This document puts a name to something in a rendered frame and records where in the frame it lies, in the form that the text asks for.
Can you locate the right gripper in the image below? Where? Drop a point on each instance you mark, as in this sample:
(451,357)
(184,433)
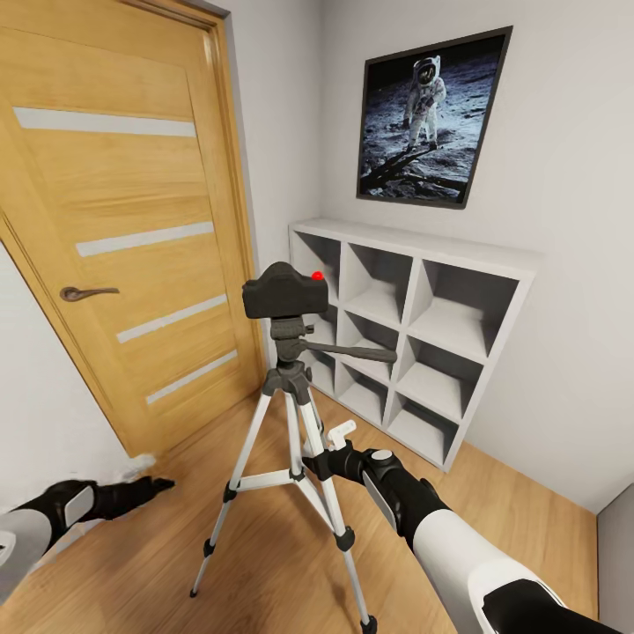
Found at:
(330,463)

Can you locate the digital camera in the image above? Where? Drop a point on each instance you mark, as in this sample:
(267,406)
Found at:
(282,290)

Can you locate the bookcase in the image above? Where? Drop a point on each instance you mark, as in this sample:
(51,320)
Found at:
(339,375)

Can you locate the painting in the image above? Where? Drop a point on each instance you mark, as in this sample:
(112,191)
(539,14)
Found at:
(424,117)

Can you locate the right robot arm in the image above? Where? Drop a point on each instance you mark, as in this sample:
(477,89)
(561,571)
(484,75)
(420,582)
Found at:
(483,590)

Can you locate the camera tripod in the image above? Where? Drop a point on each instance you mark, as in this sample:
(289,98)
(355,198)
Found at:
(290,375)

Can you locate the door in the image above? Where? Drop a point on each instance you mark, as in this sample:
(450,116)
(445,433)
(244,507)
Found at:
(123,207)

